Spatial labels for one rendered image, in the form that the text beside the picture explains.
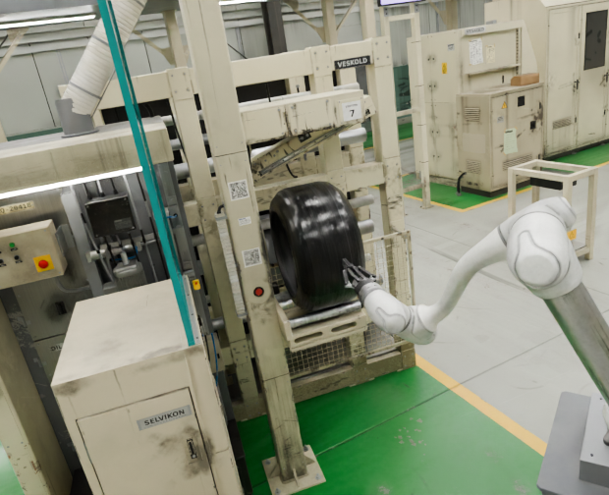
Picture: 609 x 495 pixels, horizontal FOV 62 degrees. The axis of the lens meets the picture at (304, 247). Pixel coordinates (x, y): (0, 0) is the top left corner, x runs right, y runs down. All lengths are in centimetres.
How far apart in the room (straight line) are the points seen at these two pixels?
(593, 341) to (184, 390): 107
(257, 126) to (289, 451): 155
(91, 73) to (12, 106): 865
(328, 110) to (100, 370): 148
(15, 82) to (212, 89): 902
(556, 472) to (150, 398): 125
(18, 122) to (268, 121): 886
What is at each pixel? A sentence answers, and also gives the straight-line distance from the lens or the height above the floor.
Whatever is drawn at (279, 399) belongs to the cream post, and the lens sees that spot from 245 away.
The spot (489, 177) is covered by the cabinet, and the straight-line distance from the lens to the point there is 660.
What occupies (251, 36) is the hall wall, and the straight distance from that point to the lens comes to 1167.
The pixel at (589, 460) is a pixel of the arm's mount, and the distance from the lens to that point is 183.
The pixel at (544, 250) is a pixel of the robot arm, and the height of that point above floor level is 148.
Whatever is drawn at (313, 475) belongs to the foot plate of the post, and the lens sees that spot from 277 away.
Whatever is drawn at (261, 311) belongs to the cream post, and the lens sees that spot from 221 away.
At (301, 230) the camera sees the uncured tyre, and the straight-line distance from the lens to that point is 198.
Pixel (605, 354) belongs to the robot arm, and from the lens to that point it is 146.
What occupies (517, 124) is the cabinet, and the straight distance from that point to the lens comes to 679.
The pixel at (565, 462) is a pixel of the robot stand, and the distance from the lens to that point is 192.
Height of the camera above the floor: 196
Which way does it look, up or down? 21 degrees down
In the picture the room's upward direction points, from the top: 9 degrees counter-clockwise
